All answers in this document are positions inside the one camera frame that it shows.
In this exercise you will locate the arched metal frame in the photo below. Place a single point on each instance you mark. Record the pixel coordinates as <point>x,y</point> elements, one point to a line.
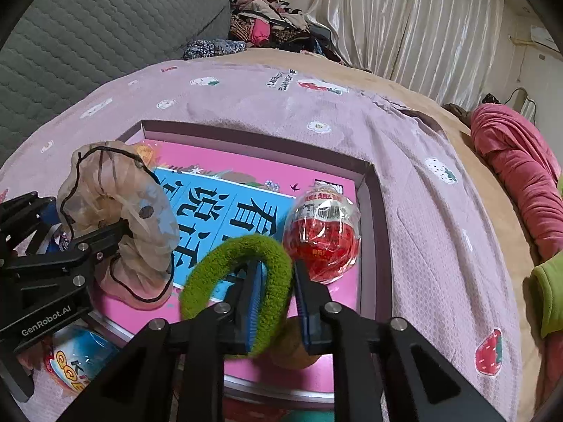
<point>525,105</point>

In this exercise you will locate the beige mesh scrunchie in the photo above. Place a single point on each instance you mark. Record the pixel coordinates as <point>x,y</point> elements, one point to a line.
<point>88,176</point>

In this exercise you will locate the cream satin curtain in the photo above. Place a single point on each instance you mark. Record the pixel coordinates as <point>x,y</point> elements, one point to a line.
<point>396,17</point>

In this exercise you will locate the pile of clothes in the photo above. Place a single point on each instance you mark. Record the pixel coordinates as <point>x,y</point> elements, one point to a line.
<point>272,22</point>

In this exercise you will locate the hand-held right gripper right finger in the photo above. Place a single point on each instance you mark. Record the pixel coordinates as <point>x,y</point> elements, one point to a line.
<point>310,316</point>

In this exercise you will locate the green fleece cloth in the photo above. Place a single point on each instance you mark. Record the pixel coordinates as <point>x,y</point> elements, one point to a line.
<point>547,290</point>

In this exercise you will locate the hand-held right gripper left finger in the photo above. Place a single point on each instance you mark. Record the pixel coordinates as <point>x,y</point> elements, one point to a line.
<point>248,307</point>

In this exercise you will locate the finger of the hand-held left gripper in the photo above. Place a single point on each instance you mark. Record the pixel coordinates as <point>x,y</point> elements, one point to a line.
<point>88,248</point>
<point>26,220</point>

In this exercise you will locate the pink strawberry printed blanket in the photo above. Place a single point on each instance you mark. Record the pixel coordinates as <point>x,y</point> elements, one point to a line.
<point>418,228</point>

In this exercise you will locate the grey quilted sofa cover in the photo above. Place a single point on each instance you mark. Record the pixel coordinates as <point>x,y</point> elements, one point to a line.
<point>88,30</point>

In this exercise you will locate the pink picture book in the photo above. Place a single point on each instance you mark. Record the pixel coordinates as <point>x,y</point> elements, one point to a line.
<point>246,167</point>

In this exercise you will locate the bread packet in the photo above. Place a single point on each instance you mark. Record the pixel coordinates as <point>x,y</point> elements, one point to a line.
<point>290,351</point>

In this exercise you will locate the dark brown cloth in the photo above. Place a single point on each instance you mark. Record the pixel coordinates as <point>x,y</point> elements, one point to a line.
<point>457,114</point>

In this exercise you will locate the green fuzzy scrunchie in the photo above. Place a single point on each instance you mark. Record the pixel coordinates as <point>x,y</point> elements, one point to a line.
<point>206,268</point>

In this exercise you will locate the purple cardboard tray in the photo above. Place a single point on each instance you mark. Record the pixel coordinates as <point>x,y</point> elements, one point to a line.
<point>374,237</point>

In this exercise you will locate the blue patterned cloth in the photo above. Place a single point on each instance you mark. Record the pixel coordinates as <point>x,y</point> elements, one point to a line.
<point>211,48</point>

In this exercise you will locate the pink fleece blanket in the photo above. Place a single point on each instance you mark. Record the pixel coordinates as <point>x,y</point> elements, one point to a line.
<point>519,162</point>

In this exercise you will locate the white air conditioner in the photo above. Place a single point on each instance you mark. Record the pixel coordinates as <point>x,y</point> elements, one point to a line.
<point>545,38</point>

